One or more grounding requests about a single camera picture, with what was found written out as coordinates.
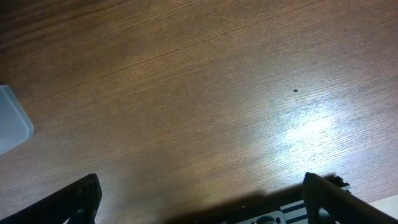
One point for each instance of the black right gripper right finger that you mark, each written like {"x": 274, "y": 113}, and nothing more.
{"x": 327, "y": 203}

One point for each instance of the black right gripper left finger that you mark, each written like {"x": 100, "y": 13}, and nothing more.
{"x": 75, "y": 203}

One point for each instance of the clear plastic storage bin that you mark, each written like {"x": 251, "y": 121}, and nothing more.
{"x": 16, "y": 127}

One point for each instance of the white striped label sheet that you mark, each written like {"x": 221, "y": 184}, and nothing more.
{"x": 296, "y": 213}

